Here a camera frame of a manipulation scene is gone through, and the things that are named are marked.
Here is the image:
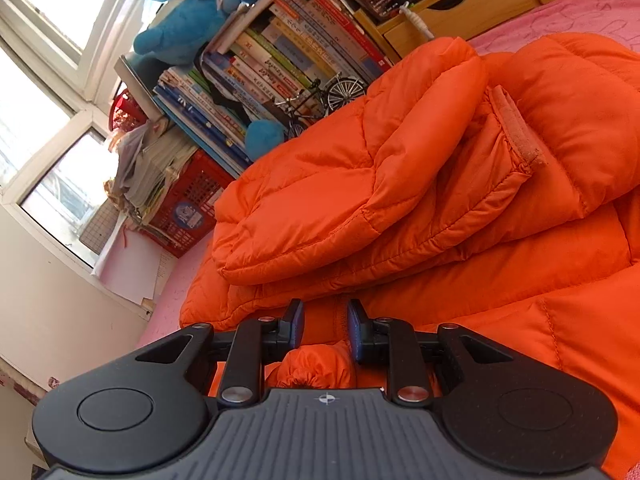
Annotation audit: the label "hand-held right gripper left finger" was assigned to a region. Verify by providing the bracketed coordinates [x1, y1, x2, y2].
[135, 299, 306, 406]

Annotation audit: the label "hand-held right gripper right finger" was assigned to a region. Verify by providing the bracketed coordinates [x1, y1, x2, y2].
[346, 299, 514, 406]

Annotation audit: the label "orange puffer jacket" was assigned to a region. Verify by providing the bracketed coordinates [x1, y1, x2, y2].
[179, 32, 640, 480]

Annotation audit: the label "red plastic crate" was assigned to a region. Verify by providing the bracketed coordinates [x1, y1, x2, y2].
[142, 150, 236, 259]

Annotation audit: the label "white paper sheets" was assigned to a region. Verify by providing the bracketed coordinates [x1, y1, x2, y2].
[90, 214, 174, 319]

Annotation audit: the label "blue plush ball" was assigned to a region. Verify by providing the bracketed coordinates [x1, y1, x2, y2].
[244, 119, 287, 161]

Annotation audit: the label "stack of papers and booklets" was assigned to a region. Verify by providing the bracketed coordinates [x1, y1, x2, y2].
[111, 124, 202, 232]

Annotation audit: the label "white grid board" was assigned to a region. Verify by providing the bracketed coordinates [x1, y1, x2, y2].
[79, 201, 122, 257]

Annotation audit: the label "miniature bicycle model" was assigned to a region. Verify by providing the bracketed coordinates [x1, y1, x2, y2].
[272, 72, 369, 139]

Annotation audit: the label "row of books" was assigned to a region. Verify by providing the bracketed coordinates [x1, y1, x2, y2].
[152, 0, 396, 177]

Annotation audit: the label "blue plush toy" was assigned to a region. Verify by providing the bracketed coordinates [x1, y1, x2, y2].
[117, 0, 301, 67]

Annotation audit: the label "wooden drawer organizer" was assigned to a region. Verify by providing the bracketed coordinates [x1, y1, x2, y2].
[355, 0, 640, 61]

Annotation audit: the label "pink printed blanket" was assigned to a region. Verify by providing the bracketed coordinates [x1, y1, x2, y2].
[135, 0, 640, 480]

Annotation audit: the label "black lanyard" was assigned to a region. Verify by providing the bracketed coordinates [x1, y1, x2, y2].
[206, 81, 254, 129]

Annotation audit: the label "white window frame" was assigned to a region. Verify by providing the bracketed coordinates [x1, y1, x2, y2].
[0, 0, 167, 267]

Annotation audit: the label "white charging cable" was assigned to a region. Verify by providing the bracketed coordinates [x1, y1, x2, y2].
[399, 1, 437, 42]

